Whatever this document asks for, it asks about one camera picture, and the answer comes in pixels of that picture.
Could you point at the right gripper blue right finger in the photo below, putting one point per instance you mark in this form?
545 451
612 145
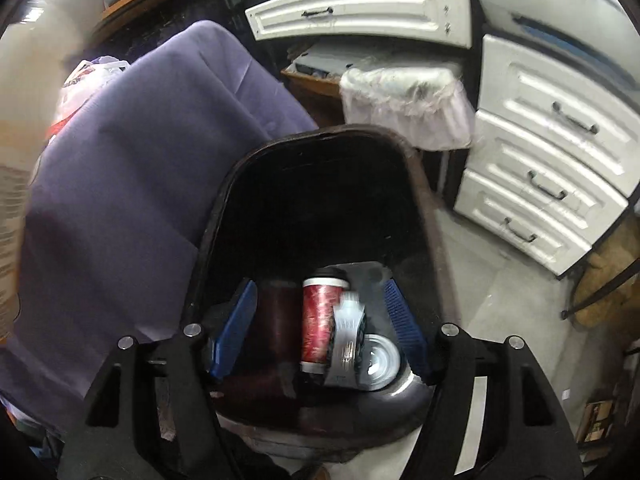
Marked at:
408 332

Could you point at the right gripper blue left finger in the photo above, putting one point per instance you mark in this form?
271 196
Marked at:
229 330

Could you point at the black trash bin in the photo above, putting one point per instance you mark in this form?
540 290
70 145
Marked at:
355 197

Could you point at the silver can lying down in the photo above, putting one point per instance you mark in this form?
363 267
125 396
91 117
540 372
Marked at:
380 363

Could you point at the red drink can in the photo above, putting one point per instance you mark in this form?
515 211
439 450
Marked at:
321 294

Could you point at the purple floral tablecloth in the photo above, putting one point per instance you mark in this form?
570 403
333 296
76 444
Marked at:
119 207

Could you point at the white lace cloth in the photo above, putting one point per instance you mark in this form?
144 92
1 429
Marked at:
426 105

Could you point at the white drawer stack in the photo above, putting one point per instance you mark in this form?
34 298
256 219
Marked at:
555 160

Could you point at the white red plastic bag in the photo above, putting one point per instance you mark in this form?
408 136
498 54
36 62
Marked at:
84 81

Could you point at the white long drawer front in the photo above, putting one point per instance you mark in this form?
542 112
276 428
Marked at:
442 21

